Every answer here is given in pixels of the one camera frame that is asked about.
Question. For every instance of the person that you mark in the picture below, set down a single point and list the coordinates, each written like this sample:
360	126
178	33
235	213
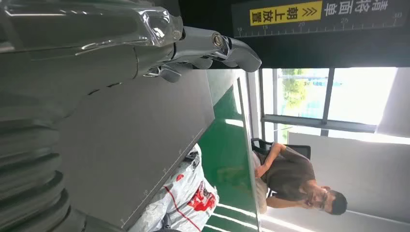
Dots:
288	176

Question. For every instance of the black office chair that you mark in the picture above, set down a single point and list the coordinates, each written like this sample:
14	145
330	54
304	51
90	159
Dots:
299	150

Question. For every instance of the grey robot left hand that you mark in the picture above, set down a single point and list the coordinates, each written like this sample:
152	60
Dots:
80	41

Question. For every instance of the grey package with red print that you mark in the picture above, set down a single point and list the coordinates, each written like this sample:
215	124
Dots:
182	198

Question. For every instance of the window with grey frame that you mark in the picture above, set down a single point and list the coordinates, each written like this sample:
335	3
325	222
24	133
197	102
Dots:
326	96

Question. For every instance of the black inbound scanning machine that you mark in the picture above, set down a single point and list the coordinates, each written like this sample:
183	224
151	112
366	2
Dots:
144	128

